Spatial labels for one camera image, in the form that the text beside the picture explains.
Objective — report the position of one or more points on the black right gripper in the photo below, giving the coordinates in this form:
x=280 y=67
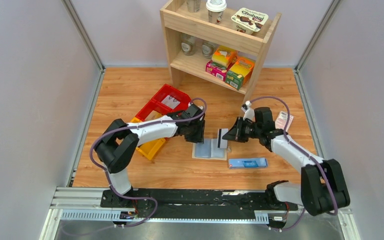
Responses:
x=242 y=129

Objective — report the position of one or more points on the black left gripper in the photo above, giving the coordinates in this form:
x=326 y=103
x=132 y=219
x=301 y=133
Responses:
x=196 y=131

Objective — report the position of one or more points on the white card with magnetic stripe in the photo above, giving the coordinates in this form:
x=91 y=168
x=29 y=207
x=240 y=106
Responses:
x=221 y=142

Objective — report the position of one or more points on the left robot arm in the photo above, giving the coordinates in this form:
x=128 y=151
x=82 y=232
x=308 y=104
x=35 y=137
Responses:
x=116 y=146

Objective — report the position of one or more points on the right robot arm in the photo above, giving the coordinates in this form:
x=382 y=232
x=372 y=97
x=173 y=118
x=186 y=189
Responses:
x=322 y=188

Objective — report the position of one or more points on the blue gum pack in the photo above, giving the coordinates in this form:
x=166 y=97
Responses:
x=247 y=163

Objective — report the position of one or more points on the white paper in bin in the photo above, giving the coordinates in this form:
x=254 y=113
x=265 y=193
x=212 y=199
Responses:
x=171 y=102

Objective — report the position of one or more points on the red plastic bin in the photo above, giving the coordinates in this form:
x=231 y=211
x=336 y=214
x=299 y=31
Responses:
x=167 y=89
x=150 y=112

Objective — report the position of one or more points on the pink snack packet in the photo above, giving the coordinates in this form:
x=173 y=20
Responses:
x=283 y=121

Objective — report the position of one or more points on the yellow plastic bin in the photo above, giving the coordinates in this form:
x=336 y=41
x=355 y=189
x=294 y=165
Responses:
x=150 y=149

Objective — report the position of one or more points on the green yellow juice carton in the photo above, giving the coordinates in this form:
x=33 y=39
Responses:
x=240 y=72

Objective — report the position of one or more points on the pink orange juice carton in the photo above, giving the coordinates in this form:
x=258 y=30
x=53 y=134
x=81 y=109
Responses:
x=221 y=61

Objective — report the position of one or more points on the right glass water bottle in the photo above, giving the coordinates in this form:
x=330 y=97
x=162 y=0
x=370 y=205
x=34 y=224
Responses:
x=208 y=48

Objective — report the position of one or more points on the Chobani yogurt cup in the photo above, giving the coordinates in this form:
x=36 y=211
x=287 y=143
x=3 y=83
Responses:
x=248 y=21

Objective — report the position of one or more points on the metal can on shelf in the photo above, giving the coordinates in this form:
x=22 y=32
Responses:
x=193 y=6

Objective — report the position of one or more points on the paper coffee cup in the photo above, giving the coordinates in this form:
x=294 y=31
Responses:
x=215 y=10

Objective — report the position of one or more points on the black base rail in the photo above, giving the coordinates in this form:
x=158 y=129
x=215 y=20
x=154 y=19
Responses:
x=202 y=204

